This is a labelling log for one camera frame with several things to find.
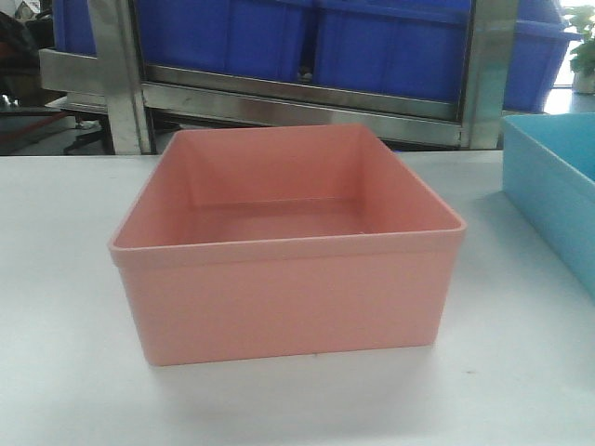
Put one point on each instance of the blue crate centre right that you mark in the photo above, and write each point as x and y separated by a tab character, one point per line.
409	49

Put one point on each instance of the potted green plant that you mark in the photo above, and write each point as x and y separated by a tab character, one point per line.
581	18

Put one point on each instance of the light blue plastic box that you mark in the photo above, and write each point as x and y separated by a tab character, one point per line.
548	174

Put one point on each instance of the pink plastic box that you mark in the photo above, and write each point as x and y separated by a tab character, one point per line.
262	242

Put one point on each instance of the stainless steel shelf rack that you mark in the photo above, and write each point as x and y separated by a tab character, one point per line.
117	83

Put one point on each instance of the blue crate far left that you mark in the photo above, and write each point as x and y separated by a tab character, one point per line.
72	27

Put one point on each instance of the blue crate far right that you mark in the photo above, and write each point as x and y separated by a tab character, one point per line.
540	45

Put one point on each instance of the blue crate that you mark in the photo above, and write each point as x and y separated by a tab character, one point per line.
259	39
409	49
540	45
72	27

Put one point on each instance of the blue crate centre left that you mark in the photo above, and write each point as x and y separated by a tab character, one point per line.
259	39

